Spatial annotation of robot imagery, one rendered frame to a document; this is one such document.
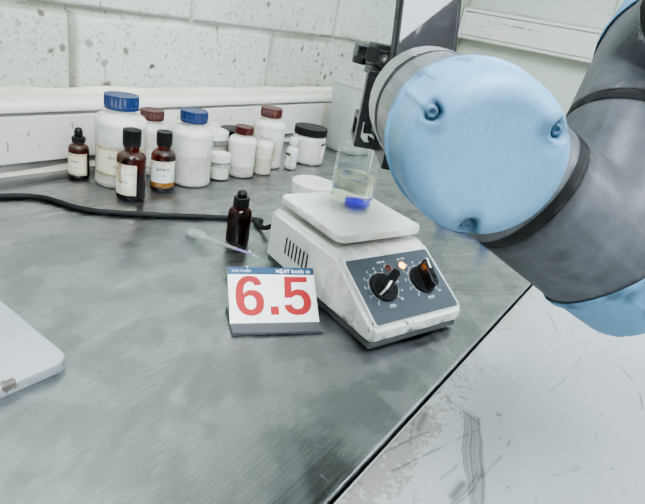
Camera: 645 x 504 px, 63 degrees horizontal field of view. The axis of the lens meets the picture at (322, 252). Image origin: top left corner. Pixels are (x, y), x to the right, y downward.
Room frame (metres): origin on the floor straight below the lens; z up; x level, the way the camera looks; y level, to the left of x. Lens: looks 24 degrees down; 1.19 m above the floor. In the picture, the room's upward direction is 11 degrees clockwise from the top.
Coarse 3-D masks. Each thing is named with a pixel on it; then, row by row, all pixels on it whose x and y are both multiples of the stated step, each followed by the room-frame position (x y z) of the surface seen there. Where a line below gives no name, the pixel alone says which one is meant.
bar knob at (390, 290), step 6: (396, 270) 0.47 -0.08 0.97; (372, 276) 0.47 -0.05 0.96; (378, 276) 0.47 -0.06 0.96; (384, 276) 0.48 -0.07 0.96; (390, 276) 0.46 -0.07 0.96; (396, 276) 0.47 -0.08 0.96; (372, 282) 0.46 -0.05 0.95; (378, 282) 0.47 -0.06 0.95; (384, 282) 0.46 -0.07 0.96; (390, 282) 0.46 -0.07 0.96; (372, 288) 0.46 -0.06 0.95; (378, 288) 0.46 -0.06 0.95; (384, 288) 0.45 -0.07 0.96; (390, 288) 0.45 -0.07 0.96; (396, 288) 0.47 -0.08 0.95; (378, 294) 0.45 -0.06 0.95; (384, 294) 0.45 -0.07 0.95; (390, 294) 0.46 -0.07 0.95; (396, 294) 0.47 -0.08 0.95; (384, 300) 0.45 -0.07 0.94; (390, 300) 0.46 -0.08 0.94
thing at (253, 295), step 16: (240, 288) 0.45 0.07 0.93; (256, 288) 0.46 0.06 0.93; (272, 288) 0.46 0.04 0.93; (288, 288) 0.47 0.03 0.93; (304, 288) 0.47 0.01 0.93; (240, 304) 0.44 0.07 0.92; (256, 304) 0.44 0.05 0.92; (272, 304) 0.45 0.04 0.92; (288, 304) 0.46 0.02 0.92; (304, 304) 0.46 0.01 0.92
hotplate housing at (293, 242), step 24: (288, 216) 0.55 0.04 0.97; (288, 240) 0.54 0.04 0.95; (312, 240) 0.51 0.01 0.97; (384, 240) 0.54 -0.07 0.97; (408, 240) 0.55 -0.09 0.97; (288, 264) 0.53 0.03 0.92; (312, 264) 0.50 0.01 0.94; (336, 264) 0.47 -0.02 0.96; (336, 288) 0.47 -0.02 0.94; (336, 312) 0.46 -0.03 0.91; (360, 312) 0.44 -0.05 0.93; (432, 312) 0.48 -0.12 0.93; (456, 312) 0.50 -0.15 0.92; (360, 336) 0.43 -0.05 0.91; (384, 336) 0.43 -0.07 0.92; (408, 336) 0.46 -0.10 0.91
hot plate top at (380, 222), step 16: (320, 192) 0.61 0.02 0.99; (304, 208) 0.54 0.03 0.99; (320, 208) 0.55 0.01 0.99; (384, 208) 0.59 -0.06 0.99; (320, 224) 0.51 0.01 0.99; (336, 224) 0.51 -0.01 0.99; (352, 224) 0.52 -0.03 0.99; (368, 224) 0.53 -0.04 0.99; (384, 224) 0.54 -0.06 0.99; (400, 224) 0.55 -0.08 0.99; (416, 224) 0.56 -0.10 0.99; (336, 240) 0.49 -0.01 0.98; (352, 240) 0.49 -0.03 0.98
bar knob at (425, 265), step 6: (426, 258) 0.51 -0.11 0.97; (420, 264) 0.51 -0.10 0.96; (426, 264) 0.50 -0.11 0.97; (414, 270) 0.51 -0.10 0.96; (420, 270) 0.51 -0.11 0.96; (426, 270) 0.50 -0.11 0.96; (432, 270) 0.50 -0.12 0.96; (414, 276) 0.50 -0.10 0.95; (420, 276) 0.50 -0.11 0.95; (426, 276) 0.50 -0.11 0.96; (432, 276) 0.49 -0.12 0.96; (414, 282) 0.49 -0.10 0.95; (420, 282) 0.50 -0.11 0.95; (426, 282) 0.49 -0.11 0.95; (432, 282) 0.49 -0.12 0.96; (438, 282) 0.49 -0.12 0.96; (420, 288) 0.49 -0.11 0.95; (426, 288) 0.49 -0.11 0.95; (432, 288) 0.49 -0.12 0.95
